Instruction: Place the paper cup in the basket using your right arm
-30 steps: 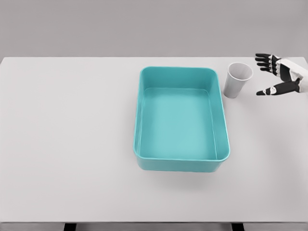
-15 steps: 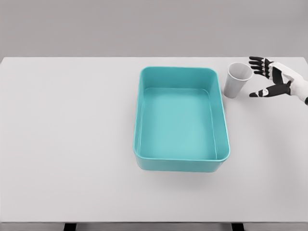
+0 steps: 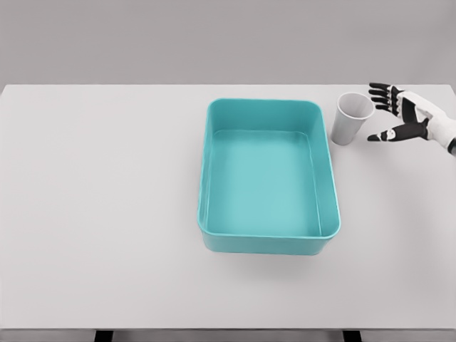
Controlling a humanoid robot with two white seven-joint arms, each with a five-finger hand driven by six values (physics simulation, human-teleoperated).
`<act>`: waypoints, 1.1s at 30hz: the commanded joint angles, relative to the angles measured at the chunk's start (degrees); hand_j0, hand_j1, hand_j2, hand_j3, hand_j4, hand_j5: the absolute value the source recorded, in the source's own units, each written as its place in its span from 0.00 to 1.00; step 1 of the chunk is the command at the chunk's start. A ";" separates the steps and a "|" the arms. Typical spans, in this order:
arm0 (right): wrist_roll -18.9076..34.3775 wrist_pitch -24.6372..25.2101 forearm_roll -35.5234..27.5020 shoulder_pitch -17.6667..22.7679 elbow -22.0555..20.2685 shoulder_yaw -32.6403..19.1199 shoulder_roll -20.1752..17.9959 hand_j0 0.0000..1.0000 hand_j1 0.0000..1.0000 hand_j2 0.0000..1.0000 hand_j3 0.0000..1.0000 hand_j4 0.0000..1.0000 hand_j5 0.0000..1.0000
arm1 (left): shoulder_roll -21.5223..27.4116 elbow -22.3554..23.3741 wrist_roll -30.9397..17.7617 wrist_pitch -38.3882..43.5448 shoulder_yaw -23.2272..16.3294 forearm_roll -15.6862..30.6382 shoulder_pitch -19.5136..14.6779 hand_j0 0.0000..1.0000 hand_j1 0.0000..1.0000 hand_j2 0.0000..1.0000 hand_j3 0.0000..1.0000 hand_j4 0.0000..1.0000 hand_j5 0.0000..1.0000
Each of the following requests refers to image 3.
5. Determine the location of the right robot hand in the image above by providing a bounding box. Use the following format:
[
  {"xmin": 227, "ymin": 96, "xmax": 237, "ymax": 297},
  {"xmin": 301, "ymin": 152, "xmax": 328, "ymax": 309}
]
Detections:
[{"xmin": 367, "ymin": 82, "xmax": 452, "ymax": 144}]

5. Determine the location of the white paper cup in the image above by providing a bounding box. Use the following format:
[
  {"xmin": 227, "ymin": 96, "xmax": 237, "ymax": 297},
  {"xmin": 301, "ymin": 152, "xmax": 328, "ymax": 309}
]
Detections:
[{"xmin": 330, "ymin": 91, "xmax": 375, "ymax": 147}]

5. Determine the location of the teal plastic basket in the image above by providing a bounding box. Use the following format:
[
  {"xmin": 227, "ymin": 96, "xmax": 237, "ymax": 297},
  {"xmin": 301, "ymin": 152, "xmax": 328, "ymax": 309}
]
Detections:
[{"xmin": 196, "ymin": 98, "xmax": 342, "ymax": 257}]

